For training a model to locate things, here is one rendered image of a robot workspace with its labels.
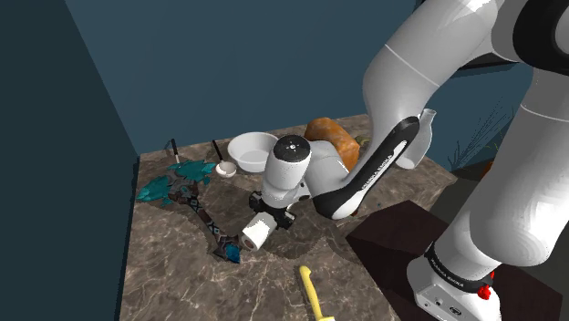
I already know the dark maroon robot stand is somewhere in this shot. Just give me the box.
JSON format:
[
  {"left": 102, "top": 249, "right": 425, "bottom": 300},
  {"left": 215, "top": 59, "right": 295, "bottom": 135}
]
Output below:
[{"left": 346, "top": 200, "right": 569, "bottom": 321}]

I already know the teal and brown toy axe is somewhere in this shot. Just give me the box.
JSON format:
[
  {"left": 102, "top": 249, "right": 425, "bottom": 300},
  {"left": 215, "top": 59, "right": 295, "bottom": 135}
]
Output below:
[{"left": 135, "top": 160, "right": 243, "bottom": 264}]

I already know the yellow handled knife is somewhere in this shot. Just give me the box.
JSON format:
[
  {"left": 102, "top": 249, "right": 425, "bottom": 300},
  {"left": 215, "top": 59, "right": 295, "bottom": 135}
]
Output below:
[{"left": 298, "top": 264, "right": 336, "bottom": 321}]

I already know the orange brown rounded loaf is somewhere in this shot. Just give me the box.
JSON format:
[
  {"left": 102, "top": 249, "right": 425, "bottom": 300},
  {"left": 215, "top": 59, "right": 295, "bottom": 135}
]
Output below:
[{"left": 304, "top": 117, "right": 361, "bottom": 172}]

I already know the white toilet paper roll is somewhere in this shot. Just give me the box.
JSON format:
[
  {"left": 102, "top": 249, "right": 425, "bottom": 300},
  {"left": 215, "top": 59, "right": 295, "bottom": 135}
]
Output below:
[{"left": 240, "top": 212, "right": 279, "bottom": 253}]

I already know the white bowl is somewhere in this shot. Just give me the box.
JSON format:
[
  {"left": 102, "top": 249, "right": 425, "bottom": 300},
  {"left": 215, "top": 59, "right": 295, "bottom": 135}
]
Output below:
[{"left": 226, "top": 131, "right": 280, "bottom": 174}]

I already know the black handled white ladle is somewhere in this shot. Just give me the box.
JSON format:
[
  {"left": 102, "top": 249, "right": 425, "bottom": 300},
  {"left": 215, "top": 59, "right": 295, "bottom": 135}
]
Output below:
[{"left": 211, "top": 140, "right": 238, "bottom": 179}]

